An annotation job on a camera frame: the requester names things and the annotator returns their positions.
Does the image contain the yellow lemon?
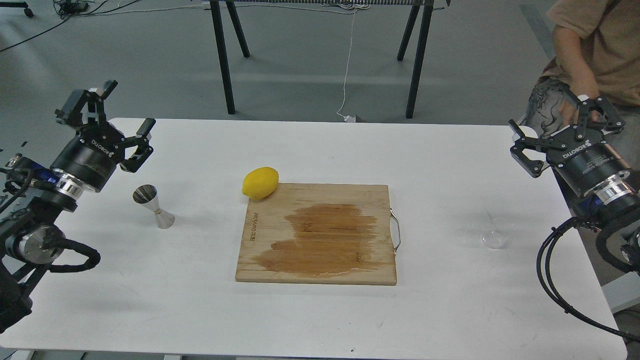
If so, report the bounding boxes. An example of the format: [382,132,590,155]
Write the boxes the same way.
[241,166,279,200]

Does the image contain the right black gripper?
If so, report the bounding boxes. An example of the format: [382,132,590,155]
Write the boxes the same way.
[508,88,632,199]

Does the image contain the wooden cutting board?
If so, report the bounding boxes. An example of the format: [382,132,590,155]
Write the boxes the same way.
[235,183,398,286]

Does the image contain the person in brown shirt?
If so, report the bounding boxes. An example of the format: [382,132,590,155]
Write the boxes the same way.
[519,0,640,137]

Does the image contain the clear glass cup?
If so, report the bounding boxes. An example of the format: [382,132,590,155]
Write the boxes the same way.
[481,209,514,250]

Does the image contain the white hanging cable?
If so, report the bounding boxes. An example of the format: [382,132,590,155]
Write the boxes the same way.
[336,7,357,122]

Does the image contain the black legged background table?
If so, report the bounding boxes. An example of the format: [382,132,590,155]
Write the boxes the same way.
[202,0,451,119]

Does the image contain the steel double jigger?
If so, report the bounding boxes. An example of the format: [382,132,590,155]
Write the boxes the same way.
[132,184,175,229]

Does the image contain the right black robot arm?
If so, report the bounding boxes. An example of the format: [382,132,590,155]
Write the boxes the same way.
[509,85,640,342]

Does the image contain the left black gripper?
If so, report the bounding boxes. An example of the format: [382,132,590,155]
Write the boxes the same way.
[50,80,156,193]

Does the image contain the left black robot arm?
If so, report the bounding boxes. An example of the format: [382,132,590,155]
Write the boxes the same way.
[0,80,156,331]

